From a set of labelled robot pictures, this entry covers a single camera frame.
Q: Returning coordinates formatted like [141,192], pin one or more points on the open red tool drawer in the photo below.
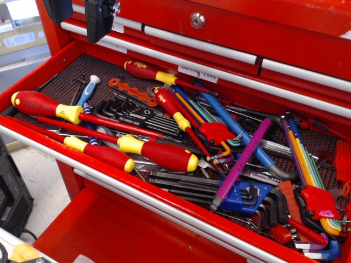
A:
[116,217]

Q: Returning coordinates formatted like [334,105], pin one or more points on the black long Allen keys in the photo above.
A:
[190,188]

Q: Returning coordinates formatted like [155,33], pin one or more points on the large violet Allen key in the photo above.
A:
[240,164]

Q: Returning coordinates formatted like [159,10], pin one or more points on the red yellow screwdriver top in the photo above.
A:
[145,71]

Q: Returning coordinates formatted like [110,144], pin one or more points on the black box on floor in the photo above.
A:
[16,201]

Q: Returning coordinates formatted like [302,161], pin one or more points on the red yellow screwdriver front middle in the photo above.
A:
[171,157]

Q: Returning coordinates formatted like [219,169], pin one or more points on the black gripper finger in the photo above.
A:
[58,10]
[99,18]

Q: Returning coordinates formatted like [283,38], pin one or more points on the red tool chest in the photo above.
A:
[308,41]

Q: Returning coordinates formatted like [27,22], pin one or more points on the blue white handled screwdriver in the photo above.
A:
[88,90]

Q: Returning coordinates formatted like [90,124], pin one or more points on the blue holder black Allen keys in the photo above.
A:
[268,204]

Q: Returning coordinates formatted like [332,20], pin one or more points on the large blue Allen key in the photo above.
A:
[261,155]

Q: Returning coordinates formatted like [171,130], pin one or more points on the rainbow Allen key set right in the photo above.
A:
[319,203]

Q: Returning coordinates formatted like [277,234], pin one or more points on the red yellow screwdriver front left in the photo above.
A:
[104,154]

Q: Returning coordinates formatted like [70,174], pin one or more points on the red comb-shaped holder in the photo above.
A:
[342,160]

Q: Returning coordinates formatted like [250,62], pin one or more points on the orange plastic key holder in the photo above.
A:
[134,92]

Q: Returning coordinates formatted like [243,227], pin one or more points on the blue striped precision screwdriver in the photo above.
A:
[89,125]

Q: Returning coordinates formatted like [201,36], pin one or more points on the large red yellow screwdriver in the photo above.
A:
[34,103]

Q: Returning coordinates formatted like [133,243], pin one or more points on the white handwritten drawer label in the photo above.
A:
[198,74]

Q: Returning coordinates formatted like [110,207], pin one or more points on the rainbow Allen key set red holder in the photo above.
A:
[213,135]

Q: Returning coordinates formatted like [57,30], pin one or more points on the yellow object bottom left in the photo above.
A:
[23,252]

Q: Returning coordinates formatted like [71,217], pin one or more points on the small red yellow screwdriver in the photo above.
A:
[166,101]

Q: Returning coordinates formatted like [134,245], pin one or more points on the silver drawer lock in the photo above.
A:
[197,20]

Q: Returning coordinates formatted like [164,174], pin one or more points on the black Allen key set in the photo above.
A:
[124,110]

